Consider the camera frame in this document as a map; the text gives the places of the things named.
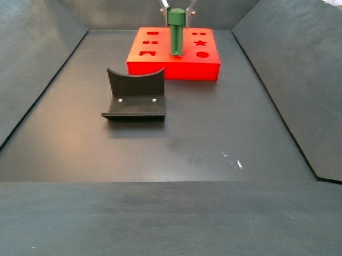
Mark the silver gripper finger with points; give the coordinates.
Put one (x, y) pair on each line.
(164, 8)
(190, 12)

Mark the green three prong peg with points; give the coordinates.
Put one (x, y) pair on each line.
(176, 20)

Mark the red shape sorter block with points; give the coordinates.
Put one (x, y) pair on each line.
(149, 54)

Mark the black curved holder bracket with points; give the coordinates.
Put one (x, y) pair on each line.
(137, 96)

